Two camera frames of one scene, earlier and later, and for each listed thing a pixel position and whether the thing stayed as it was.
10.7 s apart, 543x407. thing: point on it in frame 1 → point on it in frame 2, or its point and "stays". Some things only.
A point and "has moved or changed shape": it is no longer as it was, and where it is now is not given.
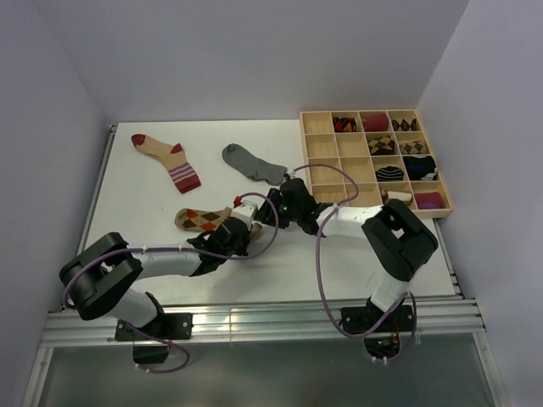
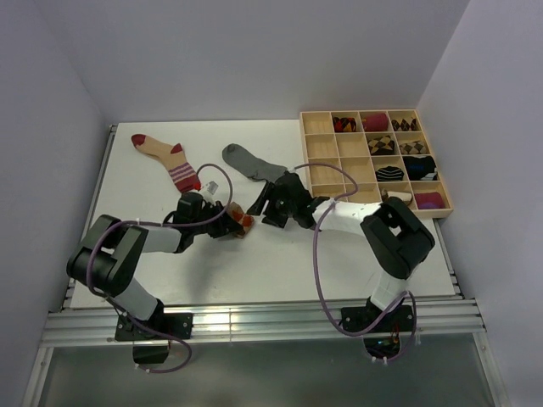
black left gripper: x=243 y=250 → x=225 y=226
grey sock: x=253 y=166 stays
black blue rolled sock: x=421 y=168 stays
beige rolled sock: x=399 y=195 stays
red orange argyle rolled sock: x=344 y=125 stays
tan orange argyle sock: x=198 y=220 has moved or changed shape
